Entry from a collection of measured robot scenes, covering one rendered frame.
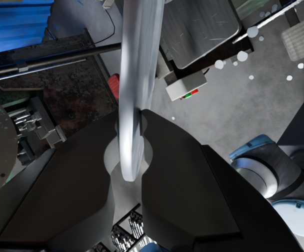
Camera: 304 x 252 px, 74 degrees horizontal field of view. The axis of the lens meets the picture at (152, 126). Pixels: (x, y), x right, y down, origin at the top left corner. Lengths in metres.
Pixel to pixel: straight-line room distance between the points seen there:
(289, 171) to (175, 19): 0.44
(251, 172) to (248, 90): 0.77
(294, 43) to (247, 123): 0.52
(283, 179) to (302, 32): 0.57
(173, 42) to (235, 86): 0.87
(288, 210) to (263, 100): 0.73
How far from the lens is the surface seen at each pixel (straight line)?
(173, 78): 0.66
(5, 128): 1.55
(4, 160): 1.52
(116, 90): 0.65
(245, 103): 1.27
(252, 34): 0.50
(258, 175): 0.53
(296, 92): 1.19
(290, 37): 0.98
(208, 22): 0.39
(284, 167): 0.59
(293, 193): 0.61
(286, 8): 0.96
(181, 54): 0.42
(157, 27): 0.29
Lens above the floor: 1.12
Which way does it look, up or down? 38 degrees down
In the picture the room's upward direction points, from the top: 120 degrees counter-clockwise
